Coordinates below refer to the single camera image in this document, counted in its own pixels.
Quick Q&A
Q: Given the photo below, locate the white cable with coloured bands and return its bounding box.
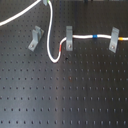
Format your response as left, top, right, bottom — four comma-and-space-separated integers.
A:
0, 0, 128, 63

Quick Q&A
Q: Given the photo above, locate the grey left cable clip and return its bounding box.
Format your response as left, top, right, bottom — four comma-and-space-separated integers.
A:
28, 26, 44, 51

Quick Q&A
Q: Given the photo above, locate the grey cable clip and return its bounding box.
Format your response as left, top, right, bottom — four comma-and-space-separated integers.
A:
28, 26, 44, 51
66, 26, 73, 51
109, 27, 119, 52

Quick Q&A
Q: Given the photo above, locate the grey middle cable clip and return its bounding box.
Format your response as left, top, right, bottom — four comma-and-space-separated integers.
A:
66, 26, 73, 51

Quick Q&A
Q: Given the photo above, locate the grey right cable clip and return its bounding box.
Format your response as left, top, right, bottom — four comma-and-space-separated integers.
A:
109, 27, 119, 52

